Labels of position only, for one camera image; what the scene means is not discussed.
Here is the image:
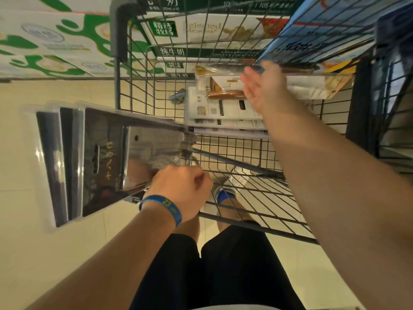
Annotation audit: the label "person's left hand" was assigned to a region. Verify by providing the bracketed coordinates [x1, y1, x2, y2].
[147, 164, 213, 223]

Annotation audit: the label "person's right hand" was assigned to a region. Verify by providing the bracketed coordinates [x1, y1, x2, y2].
[240, 60, 291, 115]

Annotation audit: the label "pile of white knife packets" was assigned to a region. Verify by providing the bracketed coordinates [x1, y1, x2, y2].
[184, 86, 270, 139]

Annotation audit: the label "person's left forearm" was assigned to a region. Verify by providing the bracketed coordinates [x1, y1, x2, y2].
[25, 203, 176, 310]

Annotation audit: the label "stack of light blue cartons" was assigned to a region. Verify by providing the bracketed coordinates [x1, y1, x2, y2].
[258, 0, 388, 67]

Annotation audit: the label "grey wire shopping cart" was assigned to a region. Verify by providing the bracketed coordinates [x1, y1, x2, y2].
[109, 0, 413, 246]

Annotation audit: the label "person's leg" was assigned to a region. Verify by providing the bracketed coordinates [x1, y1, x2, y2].
[216, 203, 256, 229]
[174, 216, 200, 242]

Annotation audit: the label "person's left leg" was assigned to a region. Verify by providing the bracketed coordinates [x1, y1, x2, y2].
[174, 216, 200, 242]

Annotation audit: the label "black shorts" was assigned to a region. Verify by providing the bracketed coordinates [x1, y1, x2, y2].
[129, 222, 305, 310]

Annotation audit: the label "black cleaver packets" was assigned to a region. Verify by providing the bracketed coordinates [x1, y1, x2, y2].
[371, 6, 413, 158]
[22, 99, 197, 233]

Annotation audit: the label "dark cart seat panel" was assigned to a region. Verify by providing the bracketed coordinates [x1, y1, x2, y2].
[345, 58, 378, 155]

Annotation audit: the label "blue right sock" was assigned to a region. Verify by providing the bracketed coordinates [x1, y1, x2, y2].
[216, 189, 238, 205]

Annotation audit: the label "person's right leg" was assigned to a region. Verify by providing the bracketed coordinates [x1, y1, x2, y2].
[216, 203, 256, 229]

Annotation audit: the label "white right shoe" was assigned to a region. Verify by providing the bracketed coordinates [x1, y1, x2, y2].
[211, 170, 251, 207]

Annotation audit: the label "person's right forearm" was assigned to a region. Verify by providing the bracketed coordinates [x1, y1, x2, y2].
[261, 99, 413, 310]

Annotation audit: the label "stack of dark green cartons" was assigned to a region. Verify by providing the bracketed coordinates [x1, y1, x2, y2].
[129, 0, 307, 80]

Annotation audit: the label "blue wristband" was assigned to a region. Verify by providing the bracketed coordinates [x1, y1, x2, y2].
[139, 194, 183, 227]

